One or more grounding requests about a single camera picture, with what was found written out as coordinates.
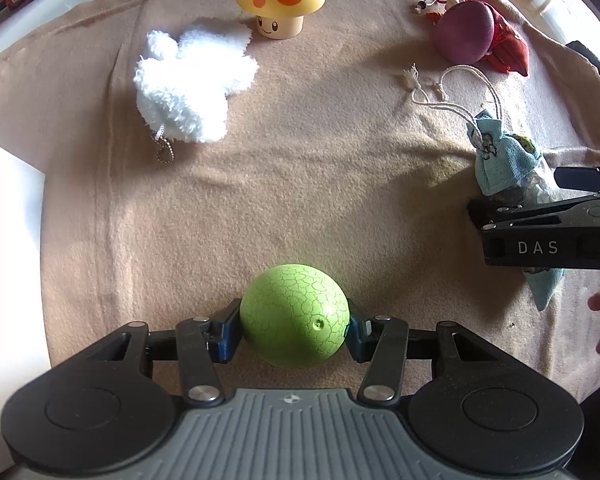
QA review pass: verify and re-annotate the purple egg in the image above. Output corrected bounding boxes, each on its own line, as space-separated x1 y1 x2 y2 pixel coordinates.
434 0 495 66

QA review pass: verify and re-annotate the beige blanket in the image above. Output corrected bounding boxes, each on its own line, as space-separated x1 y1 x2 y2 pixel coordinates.
0 0 600 411

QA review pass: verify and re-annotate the red drawstring pouch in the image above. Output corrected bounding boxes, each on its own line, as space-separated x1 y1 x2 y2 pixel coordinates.
414 0 530 77

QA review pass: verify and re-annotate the white fluffy plush toy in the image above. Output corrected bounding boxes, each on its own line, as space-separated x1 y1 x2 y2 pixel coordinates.
132 17 259 163

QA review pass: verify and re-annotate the blue drawstring sachet bag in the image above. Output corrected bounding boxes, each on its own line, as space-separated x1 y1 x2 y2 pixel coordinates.
402 64 565 311

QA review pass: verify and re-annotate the green cracked egg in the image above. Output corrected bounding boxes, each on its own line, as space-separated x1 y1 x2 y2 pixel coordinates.
240 264 351 368

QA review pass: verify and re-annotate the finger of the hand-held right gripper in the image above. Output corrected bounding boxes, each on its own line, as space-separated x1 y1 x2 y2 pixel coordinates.
554 164 600 193
467 186 600 231

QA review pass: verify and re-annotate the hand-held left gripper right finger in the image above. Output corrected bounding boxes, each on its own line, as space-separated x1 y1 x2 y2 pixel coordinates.
346 311 501 407

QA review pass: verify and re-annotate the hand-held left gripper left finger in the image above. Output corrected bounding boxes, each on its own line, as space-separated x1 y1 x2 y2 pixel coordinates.
85 299 243 405

